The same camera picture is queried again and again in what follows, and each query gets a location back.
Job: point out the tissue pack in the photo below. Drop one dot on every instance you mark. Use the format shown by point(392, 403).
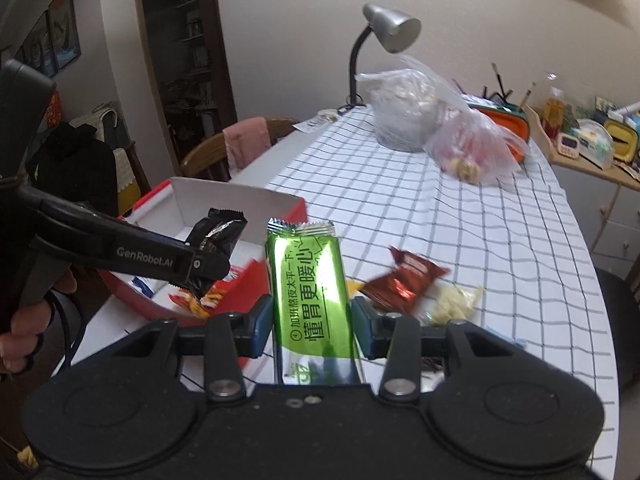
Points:
point(595, 147)

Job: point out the clear bottle with orange liquid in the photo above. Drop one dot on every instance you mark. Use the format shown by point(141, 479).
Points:
point(553, 110)

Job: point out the small white timer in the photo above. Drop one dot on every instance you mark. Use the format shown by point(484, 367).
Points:
point(569, 146)

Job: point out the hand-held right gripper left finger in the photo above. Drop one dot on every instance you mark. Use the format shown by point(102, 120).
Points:
point(262, 327)

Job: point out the framed wall picture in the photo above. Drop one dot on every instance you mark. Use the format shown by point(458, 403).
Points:
point(65, 25)
point(37, 47)

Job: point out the orange snack packet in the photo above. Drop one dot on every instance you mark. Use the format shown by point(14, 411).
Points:
point(220, 297)

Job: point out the yellow box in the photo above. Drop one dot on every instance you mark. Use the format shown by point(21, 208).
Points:
point(622, 140)

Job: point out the green snack packet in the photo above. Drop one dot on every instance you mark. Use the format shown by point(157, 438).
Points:
point(312, 290)

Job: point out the wooden chair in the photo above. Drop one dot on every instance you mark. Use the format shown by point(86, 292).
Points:
point(205, 157)

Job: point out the black jacket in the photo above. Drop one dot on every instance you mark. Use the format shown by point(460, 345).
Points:
point(70, 170)

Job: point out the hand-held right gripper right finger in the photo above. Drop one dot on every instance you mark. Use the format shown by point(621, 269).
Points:
point(364, 332)

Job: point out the checked tablecloth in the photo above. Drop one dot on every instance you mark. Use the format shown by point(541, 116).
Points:
point(450, 220)

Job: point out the chair with black jacket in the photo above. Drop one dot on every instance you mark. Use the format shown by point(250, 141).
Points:
point(125, 160)

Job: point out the dark bookshelf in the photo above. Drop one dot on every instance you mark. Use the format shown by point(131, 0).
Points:
point(185, 60)

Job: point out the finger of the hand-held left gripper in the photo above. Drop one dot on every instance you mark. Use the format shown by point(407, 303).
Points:
point(150, 255)

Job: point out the blue and white snack packet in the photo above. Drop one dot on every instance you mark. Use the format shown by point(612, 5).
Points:
point(144, 287)

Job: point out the red foil snack packet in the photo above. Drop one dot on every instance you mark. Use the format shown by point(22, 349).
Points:
point(400, 280)

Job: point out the clear plastic bag with container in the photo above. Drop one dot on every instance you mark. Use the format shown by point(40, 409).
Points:
point(405, 105)

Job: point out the small white packet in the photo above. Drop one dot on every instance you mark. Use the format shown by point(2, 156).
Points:
point(320, 120)

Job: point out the orange storage container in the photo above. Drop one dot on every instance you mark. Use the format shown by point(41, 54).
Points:
point(505, 120)

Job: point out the pale yellow snack packet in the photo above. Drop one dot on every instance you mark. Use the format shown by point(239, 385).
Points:
point(455, 302)

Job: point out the red and white cardboard box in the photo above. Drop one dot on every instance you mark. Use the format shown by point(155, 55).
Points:
point(200, 200)

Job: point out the beige side cabinet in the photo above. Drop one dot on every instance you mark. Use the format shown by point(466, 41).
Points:
point(615, 215)

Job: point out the silver desk lamp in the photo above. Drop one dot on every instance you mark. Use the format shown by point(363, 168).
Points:
point(392, 25)

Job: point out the black snack packet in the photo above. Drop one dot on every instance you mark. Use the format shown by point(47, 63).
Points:
point(220, 232)

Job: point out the person's left hand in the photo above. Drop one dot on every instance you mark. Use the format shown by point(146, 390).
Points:
point(25, 325)

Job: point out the paint brushes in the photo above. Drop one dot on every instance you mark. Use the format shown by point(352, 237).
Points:
point(500, 82)

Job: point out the pink cloth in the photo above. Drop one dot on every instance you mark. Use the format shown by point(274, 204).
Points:
point(247, 142)

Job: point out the red sign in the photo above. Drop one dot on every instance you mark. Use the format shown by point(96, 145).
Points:
point(54, 110)

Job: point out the pinkish plastic bag with goods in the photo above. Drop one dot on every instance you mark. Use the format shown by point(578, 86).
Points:
point(475, 150)

